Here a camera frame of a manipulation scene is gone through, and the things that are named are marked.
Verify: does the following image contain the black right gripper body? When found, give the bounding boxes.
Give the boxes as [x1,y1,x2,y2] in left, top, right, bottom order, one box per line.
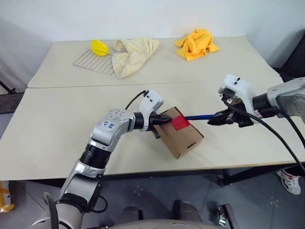
[221,88,254,129]

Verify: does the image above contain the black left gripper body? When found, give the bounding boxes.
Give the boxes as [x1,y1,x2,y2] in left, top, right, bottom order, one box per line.
[150,114,161,140]

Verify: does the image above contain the blue pen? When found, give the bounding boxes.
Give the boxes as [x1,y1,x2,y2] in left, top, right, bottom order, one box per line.
[184,113,219,121]

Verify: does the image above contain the brown cardboard box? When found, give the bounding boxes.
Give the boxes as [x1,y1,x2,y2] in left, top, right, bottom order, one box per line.
[154,106,204,160]

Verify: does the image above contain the red tape patch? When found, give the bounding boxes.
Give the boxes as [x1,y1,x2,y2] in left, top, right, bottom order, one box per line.
[171,114,191,131]

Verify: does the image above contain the yellow ribbed plastic item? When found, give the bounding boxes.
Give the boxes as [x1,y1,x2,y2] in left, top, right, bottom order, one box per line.
[91,39,110,57]

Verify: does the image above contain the cream striped towel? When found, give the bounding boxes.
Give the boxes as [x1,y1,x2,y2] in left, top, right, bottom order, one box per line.
[111,37,160,79]

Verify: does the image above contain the orange crumpled cloth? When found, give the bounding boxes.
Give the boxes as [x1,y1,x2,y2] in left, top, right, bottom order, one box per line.
[173,28,220,62]

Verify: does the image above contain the white red sneaker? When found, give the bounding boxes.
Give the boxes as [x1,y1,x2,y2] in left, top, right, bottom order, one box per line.
[276,168,302,196]

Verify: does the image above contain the dark rounded shape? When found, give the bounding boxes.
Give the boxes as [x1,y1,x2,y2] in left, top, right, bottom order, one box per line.
[120,205,146,223]

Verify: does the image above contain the grey robot torso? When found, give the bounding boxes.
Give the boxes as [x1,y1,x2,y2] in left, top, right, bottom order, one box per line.
[114,219,215,229]

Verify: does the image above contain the black metal stand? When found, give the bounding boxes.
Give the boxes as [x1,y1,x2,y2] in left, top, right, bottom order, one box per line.
[0,80,17,94]

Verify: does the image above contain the yellow bag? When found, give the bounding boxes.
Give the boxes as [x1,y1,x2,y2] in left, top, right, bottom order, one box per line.
[0,181,15,213]

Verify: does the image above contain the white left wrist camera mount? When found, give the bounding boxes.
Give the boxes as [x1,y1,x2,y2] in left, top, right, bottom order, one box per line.
[139,89,164,132]

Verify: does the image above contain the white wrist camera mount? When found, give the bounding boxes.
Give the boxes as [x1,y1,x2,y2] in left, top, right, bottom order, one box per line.
[217,74,262,120]
[139,89,164,132]

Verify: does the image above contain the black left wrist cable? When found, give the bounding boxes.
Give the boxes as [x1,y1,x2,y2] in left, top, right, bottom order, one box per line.
[125,89,150,110]

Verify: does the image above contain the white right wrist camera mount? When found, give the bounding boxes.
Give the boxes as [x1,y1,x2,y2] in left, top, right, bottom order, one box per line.
[217,74,262,120]

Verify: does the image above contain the black table frame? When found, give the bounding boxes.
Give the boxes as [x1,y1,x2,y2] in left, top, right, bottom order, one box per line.
[21,167,296,189]

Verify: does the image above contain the short black right arm cable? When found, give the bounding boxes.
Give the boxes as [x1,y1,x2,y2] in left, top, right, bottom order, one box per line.
[276,111,305,144]

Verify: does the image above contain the metal wire rack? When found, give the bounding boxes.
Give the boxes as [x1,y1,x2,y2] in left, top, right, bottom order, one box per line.
[72,49,114,76]

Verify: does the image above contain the black metal bracket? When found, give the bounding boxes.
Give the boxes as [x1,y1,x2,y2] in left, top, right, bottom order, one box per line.
[214,204,240,229]

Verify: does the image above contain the thick black shoulder hose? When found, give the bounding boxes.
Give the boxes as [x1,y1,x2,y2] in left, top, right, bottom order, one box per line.
[42,192,60,229]

